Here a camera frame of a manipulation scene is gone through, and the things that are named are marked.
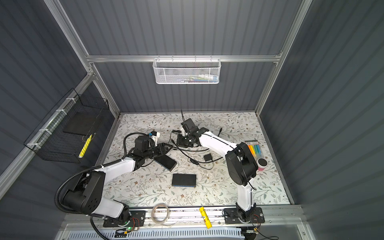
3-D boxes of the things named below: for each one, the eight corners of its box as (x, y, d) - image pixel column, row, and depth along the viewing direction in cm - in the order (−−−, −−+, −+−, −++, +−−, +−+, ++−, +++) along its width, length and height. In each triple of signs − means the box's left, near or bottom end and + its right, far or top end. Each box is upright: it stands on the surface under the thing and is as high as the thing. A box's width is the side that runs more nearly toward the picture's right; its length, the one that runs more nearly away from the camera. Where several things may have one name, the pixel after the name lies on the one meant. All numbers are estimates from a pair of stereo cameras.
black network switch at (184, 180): (172, 187, 85) (171, 185, 83) (173, 175, 90) (172, 173, 87) (196, 187, 85) (196, 185, 83) (196, 175, 90) (196, 173, 87)
